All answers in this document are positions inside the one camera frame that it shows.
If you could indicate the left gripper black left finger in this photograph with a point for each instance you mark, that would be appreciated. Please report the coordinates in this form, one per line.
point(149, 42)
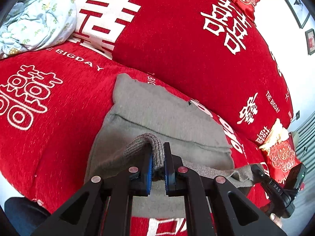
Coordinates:
point(103, 206)

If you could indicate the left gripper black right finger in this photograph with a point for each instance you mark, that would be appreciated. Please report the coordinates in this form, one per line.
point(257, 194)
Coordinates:
point(213, 206)

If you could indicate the grey knit garment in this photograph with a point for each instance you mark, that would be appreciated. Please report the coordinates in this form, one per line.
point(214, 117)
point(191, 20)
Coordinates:
point(148, 115)

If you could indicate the person's right hand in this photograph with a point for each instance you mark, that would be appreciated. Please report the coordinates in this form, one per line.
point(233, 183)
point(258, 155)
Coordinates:
point(266, 210)

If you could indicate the red embroidered pillow near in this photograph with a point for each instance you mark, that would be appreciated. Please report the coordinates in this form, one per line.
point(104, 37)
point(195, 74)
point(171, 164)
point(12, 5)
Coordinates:
point(277, 146)

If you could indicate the grey slatted radiator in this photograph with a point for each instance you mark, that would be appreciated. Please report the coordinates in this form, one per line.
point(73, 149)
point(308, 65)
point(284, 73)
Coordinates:
point(306, 146)

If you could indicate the dark blue trouser leg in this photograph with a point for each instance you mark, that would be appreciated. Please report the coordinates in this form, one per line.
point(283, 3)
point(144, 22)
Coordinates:
point(25, 215)

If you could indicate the red wedding bed cover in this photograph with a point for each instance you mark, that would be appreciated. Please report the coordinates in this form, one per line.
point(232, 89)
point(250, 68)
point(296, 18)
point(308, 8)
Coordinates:
point(53, 101)

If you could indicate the floral light blue quilt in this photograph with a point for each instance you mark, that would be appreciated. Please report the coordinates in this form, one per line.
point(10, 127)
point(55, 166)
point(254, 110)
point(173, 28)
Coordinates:
point(32, 25)

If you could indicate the framed wall picture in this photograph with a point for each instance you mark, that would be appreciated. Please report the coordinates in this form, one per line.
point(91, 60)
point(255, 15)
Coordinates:
point(309, 35)

